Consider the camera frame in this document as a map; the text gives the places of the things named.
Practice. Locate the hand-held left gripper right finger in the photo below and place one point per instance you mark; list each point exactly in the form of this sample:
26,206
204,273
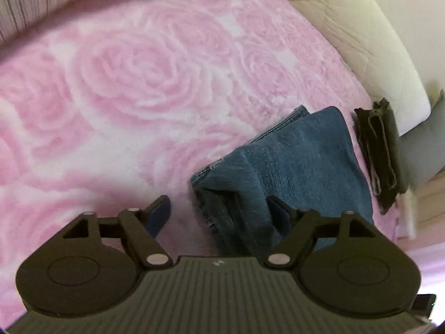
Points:
284,213

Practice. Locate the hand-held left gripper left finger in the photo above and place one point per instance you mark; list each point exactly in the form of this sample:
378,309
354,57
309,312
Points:
159,216

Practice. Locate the blue denim jeans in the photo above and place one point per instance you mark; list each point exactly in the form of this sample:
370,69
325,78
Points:
306,160

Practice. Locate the dark cloth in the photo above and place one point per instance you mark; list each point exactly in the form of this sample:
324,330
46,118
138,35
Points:
379,146

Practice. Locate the pink floral blanket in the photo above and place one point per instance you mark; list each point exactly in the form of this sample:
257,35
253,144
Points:
121,76

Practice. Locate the grey pillow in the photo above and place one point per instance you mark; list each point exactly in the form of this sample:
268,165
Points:
420,146

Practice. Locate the pale quilted comforter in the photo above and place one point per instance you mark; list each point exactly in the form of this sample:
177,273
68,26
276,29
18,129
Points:
365,41

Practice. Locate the wooden bed frame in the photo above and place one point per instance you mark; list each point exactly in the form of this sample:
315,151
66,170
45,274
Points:
431,201

